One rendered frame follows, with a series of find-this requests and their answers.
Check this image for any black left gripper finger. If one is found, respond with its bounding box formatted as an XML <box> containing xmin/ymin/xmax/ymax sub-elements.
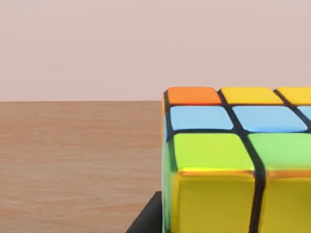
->
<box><xmin>125</xmin><ymin>191</ymin><xmax>164</xmax><ymax>233</ymax></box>

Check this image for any multicoloured puzzle cube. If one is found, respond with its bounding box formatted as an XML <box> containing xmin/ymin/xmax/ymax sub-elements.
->
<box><xmin>161</xmin><ymin>86</ymin><xmax>311</xmax><ymax>233</ymax></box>

